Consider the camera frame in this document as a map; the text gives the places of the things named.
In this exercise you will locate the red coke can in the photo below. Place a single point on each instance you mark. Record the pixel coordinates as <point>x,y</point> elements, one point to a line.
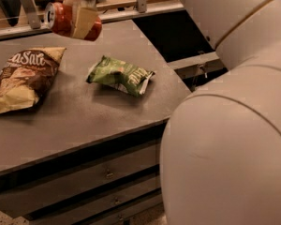
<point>59,18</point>

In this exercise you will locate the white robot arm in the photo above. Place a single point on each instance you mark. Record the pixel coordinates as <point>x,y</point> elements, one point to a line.
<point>220,159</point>

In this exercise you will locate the green chip bag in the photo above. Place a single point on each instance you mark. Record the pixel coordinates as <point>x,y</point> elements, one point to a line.
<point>120,75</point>

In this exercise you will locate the brown yellow chip bag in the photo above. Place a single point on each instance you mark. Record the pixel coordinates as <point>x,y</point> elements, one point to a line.
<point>27,76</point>

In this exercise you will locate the grey drawer cabinet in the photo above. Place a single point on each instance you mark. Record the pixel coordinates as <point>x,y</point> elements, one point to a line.
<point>79,124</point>

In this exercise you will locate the top grey drawer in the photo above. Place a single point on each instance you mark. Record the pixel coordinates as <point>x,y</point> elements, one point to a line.
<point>23,201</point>

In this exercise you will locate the grey drawer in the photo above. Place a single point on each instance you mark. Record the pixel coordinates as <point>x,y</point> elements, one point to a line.
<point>102,200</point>
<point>23,201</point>
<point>126,211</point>

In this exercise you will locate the middle grey drawer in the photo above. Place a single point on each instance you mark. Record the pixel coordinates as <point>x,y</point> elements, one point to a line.
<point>102,200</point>

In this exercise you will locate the bottom grey drawer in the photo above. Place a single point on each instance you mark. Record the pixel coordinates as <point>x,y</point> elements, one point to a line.
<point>126,211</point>

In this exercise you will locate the metal railing frame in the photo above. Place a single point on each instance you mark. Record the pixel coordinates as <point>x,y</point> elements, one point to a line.
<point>19,18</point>

